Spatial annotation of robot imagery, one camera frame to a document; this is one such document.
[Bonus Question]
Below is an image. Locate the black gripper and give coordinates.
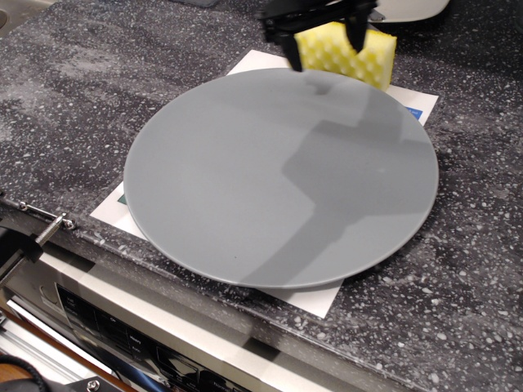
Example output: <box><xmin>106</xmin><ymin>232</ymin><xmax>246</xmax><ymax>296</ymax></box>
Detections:
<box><xmin>259</xmin><ymin>0</ymin><xmax>378</xmax><ymax>72</ymax></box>

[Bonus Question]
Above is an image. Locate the yellow foam sponge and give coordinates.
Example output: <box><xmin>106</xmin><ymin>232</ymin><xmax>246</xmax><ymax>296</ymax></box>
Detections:
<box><xmin>295</xmin><ymin>22</ymin><xmax>397</xmax><ymax>91</ymax></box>

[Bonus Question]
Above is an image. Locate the grey round plate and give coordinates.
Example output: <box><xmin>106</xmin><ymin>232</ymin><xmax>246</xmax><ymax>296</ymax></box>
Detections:
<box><xmin>123</xmin><ymin>69</ymin><xmax>439</xmax><ymax>288</ymax></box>

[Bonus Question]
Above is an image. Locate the stainless dishwasher control panel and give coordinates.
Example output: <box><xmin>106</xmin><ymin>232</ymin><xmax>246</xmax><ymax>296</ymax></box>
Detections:
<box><xmin>2</xmin><ymin>253</ymin><xmax>326</xmax><ymax>391</ymax></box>

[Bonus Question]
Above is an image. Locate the white appliance with handle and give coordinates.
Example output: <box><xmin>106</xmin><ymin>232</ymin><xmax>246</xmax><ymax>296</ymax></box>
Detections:
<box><xmin>369</xmin><ymin>0</ymin><xmax>449</xmax><ymax>23</ymax></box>

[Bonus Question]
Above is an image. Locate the black bracket with screw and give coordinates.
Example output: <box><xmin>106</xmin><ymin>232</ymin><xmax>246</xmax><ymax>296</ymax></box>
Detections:
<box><xmin>66</xmin><ymin>376</ymin><xmax>124</xmax><ymax>392</ymax></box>

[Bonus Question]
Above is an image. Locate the black cable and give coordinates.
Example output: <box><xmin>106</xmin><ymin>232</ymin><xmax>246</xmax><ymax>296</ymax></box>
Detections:
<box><xmin>0</xmin><ymin>354</ymin><xmax>52</xmax><ymax>392</ymax></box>

